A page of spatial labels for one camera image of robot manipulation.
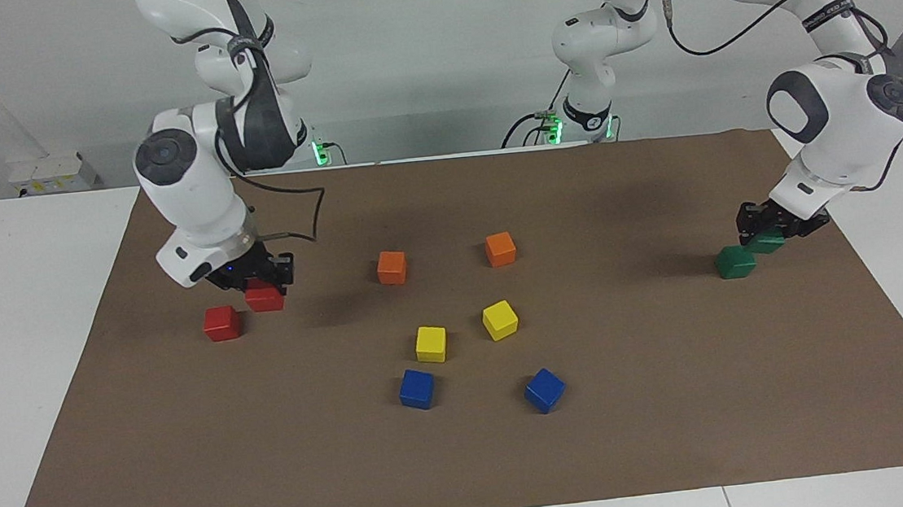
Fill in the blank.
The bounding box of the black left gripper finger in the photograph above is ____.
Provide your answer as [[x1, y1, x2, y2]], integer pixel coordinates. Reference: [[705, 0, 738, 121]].
[[734, 201, 760, 240], [783, 212, 833, 240]]

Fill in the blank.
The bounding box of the green wooden cube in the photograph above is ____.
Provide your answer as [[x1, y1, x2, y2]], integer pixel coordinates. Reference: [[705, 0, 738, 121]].
[[747, 229, 787, 256], [712, 243, 759, 281]]

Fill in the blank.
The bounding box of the red wooden cube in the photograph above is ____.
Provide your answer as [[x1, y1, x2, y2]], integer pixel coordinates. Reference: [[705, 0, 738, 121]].
[[201, 304, 245, 343], [243, 277, 287, 315]]

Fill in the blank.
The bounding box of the orange wooden cube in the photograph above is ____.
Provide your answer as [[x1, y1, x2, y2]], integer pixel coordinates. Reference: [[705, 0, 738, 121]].
[[375, 248, 410, 288], [483, 230, 519, 269]]

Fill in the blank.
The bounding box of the yellow wooden cube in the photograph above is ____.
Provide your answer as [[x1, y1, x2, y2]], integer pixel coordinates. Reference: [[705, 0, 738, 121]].
[[413, 323, 450, 366], [480, 298, 522, 343]]

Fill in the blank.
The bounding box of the blue wooden cube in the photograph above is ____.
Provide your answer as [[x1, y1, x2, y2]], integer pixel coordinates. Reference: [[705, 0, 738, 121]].
[[397, 366, 438, 413], [521, 365, 569, 417]]

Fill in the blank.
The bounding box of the brown table mat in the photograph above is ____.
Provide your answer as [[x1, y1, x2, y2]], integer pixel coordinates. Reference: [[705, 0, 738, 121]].
[[0, 115, 903, 507]]

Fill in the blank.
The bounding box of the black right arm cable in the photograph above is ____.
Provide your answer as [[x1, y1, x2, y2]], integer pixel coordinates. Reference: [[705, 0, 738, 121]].
[[168, 0, 330, 252]]

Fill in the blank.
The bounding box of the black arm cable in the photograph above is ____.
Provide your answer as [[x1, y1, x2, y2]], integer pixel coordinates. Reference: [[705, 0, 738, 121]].
[[662, 0, 903, 210], [168, 0, 330, 252]]

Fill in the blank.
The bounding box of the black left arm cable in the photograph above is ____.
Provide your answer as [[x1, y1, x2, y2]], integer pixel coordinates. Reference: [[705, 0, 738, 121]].
[[662, 0, 903, 210]]

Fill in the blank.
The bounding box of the white wall socket box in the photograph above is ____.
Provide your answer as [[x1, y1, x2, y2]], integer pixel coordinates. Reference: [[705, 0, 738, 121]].
[[6, 151, 99, 199]]

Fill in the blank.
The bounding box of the black left base cable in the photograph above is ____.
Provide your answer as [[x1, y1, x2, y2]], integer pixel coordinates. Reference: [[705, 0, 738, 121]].
[[495, 72, 578, 151]]

